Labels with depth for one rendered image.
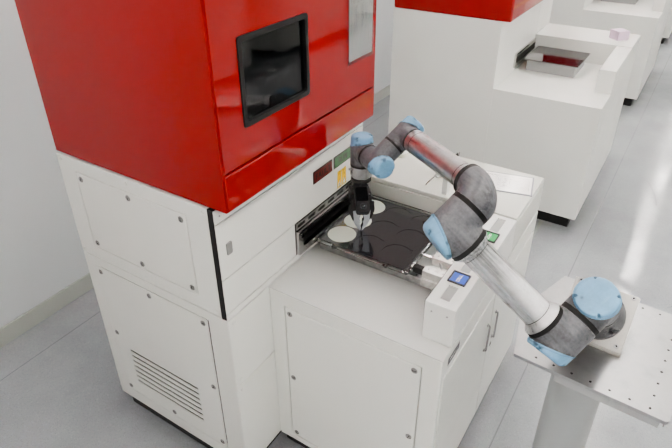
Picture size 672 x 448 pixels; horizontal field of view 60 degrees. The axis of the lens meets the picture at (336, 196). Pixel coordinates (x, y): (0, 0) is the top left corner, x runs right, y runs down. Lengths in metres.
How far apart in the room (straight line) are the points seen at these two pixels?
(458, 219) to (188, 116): 0.74
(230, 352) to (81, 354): 1.30
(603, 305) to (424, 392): 0.58
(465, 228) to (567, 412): 0.79
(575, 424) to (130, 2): 1.79
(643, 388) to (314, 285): 1.00
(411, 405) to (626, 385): 0.61
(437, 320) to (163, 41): 1.05
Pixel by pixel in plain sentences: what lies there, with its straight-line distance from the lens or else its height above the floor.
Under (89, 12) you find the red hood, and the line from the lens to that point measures 1.70.
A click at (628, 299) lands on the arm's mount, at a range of 1.91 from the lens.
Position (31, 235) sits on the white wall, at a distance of 3.17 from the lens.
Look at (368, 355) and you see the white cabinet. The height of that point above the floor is 0.71.
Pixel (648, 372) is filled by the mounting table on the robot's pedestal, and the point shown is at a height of 0.82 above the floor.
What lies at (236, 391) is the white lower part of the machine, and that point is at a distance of 2.08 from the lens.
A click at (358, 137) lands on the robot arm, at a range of 1.89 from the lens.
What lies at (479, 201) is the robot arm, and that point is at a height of 1.28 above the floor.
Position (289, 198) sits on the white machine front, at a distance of 1.90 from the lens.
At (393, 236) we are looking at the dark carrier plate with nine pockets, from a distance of 2.05.
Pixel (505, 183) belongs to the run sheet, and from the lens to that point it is 2.31.
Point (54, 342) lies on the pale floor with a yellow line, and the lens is 3.24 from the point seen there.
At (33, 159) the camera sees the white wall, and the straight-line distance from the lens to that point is 3.05.
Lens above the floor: 2.06
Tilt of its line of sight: 31 degrees down
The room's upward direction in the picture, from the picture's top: straight up
